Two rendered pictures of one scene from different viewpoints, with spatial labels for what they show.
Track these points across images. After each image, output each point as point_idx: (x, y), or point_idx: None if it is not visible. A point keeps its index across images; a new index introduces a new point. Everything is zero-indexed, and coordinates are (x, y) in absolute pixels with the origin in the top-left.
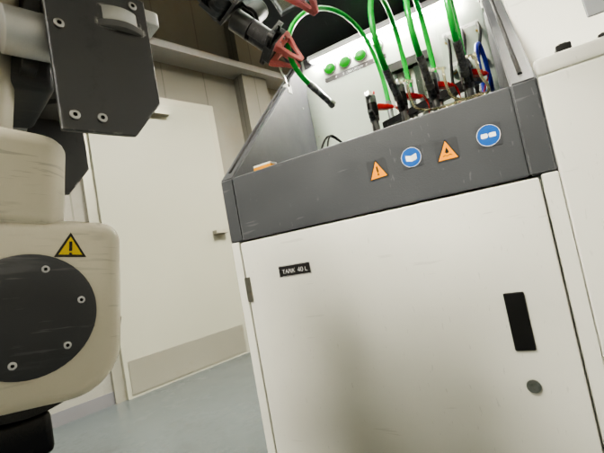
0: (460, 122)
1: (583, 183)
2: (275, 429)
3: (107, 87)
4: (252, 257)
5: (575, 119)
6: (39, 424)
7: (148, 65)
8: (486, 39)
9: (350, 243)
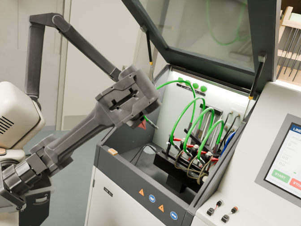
0: (169, 204)
1: None
2: (88, 222)
3: (33, 219)
4: (97, 175)
5: None
6: None
7: (47, 207)
8: None
9: (125, 201)
